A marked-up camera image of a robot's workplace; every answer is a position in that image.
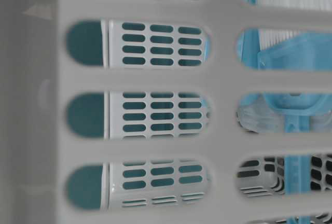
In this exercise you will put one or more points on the white plastic shopping basket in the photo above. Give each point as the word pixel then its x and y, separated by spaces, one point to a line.
pixel 39 78

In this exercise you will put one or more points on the blue hand brush white bristles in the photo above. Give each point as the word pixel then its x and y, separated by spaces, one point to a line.
pixel 296 112

